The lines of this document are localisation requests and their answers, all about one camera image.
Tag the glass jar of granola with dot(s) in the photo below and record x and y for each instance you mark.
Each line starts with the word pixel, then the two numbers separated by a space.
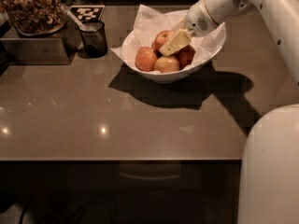
pixel 35 17

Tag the white plastic utensil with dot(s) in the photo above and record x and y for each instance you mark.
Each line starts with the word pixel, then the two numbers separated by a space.
pixel 71 16

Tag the black white fiducial marker card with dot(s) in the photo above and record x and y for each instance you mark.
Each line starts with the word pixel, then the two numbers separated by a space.
pixel 88 13

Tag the white paper bowl liner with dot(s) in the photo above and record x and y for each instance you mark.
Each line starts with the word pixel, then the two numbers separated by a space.
pixel 146 24

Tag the metal box stand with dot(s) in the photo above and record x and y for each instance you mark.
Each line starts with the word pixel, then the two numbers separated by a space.
pixel 56 49

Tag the red-yellow apple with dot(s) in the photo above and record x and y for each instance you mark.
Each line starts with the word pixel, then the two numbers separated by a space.
pixel 145 59
pixel 161 38

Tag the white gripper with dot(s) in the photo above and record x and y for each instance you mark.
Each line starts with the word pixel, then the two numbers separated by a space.
pixel 198 21

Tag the right red apple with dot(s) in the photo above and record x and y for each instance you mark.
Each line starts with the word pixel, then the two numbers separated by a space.
pixel 185 56

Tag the black mesh cup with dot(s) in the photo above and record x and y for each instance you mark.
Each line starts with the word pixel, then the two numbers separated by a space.
pixel 93 37

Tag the front yellow apple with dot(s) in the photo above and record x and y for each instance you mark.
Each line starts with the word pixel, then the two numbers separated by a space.
pixel 167 64

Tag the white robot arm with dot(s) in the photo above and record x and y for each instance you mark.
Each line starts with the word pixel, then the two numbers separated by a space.
pixel 263 188

